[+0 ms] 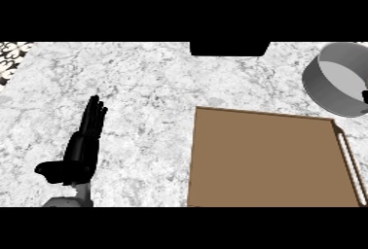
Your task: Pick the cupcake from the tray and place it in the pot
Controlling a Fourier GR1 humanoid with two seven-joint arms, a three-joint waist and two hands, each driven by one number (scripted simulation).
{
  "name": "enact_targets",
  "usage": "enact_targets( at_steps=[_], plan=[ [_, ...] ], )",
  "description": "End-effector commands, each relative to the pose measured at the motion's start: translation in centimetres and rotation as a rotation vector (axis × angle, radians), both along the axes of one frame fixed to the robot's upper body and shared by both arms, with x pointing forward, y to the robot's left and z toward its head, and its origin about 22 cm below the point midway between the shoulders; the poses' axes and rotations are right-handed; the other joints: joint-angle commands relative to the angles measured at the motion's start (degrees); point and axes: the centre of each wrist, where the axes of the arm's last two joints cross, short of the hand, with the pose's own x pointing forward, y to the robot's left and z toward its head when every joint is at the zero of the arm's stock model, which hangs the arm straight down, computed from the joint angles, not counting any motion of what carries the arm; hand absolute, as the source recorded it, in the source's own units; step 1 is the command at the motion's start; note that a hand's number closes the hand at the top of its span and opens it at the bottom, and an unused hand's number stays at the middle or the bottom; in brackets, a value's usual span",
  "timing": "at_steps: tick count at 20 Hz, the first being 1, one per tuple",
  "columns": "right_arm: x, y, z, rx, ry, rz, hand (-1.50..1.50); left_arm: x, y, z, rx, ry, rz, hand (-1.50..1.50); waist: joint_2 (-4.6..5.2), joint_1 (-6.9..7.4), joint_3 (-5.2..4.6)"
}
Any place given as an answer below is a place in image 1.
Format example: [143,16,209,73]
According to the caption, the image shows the black appliance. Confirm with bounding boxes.
[187,42,271,57]

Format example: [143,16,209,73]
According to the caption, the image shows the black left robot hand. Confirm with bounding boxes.
[32,94,109,187]

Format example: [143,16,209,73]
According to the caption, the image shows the grey metal pot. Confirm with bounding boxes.
[299,42,368,119]

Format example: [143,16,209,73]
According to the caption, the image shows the black and white patterned cloth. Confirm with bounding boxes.
[0,42,33,88]

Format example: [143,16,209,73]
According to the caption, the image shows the brown wooden tray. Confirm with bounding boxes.
[184,105,368,208]

